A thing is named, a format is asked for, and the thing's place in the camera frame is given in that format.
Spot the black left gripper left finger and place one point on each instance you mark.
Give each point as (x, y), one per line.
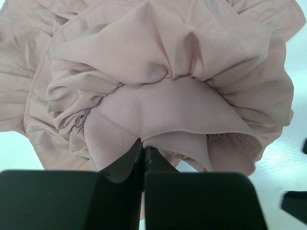
(75, 200)

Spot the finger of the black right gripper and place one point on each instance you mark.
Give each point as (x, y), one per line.
(295, 204)
(304, 148)

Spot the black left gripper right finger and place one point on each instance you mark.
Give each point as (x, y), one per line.
(198, 201)

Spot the pink pleated skirt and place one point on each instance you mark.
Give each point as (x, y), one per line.
(203, 81)

